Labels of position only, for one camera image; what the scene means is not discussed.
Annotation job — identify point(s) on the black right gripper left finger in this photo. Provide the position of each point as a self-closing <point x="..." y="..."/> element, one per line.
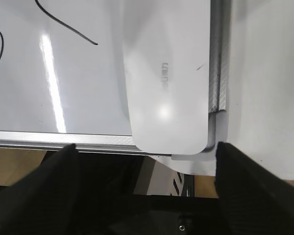
<point x="41" y="203"/>

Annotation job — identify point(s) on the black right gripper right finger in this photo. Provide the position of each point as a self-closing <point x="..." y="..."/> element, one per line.
<point x="253" y="200"/>

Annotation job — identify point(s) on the white whiteboard eraser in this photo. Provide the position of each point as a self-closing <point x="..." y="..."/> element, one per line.
<point x="166" y="55"/>

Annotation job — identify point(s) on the white board with aluminium frame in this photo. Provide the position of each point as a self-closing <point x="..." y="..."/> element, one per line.
<point x="62" y="76"/>

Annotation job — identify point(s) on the black metal table frame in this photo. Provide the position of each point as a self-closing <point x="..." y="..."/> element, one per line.
<point x="105" y="175"/>

